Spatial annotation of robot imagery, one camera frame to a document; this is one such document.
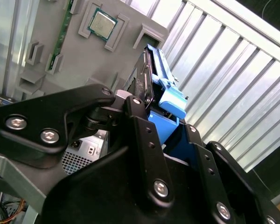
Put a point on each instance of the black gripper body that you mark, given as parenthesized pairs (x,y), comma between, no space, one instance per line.
(95,198)

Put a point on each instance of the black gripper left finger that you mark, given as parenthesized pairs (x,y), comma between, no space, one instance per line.
(49,109)

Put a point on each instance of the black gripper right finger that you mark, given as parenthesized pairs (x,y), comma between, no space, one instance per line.
(205,163)

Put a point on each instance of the hard disk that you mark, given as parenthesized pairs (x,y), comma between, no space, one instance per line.
(170,102)

